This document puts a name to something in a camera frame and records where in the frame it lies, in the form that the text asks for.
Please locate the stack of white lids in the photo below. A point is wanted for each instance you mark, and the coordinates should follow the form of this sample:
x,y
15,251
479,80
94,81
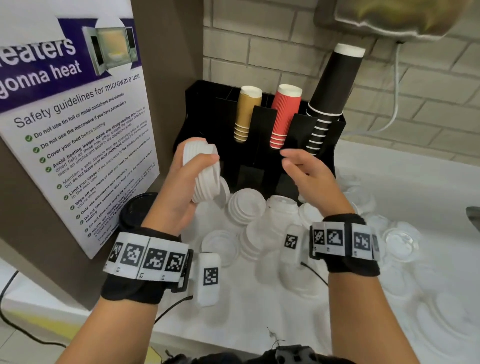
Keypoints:
x,y
206,183

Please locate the microwave safety poster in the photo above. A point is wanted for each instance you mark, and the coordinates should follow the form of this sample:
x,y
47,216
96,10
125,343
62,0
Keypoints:
x,y
75,142

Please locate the stack of black lids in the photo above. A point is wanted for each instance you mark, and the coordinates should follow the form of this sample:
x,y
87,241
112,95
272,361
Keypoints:
x,y
137,212

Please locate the person's right forearm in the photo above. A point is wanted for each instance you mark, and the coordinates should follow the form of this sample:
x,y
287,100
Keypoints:
x,y
367,322

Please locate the person's left hand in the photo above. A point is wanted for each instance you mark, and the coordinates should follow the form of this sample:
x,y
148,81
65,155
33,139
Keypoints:
x,y
172,202

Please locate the stack of black paper cups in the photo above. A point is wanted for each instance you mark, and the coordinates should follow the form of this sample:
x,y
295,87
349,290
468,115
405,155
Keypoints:
x,y
333,82

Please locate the pile of white cup lids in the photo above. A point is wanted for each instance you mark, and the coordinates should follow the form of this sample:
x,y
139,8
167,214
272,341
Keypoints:
x,y
412,300

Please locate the steel wall dispenser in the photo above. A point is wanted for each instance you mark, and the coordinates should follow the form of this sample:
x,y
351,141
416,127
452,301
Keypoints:
x,y
390,15

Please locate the person's left forearm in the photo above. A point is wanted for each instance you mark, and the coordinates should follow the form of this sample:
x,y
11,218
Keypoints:
x,y
108,333

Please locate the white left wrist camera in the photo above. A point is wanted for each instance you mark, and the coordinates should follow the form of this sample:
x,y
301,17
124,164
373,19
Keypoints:
x,y
208,279

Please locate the stack of red paper cups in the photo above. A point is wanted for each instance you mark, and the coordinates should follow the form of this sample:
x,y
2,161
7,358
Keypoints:
x,y
285,116

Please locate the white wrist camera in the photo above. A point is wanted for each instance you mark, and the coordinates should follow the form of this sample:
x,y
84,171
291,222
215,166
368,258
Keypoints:
x,y
291,243
208,279

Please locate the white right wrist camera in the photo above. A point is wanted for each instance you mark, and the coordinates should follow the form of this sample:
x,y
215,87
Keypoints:
x,y
291,243

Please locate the right marker wristband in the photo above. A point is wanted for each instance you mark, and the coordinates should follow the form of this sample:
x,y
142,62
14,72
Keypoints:
x,y
345,243

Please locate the steel sink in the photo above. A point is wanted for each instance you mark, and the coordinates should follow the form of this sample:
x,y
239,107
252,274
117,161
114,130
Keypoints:
x,y
473,219

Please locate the black chest camera mount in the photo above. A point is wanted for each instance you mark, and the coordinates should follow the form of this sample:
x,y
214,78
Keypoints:
x,y
292,356

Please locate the stack of gold paper cups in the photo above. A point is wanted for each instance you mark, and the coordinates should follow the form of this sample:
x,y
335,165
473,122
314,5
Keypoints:
x,y
245,112

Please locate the black cup and lid organizer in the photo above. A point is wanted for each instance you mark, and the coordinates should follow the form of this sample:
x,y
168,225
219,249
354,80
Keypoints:
x,y
210,120

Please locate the person's right hand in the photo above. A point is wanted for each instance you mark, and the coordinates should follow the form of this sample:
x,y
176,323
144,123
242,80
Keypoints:
x,y
318,183

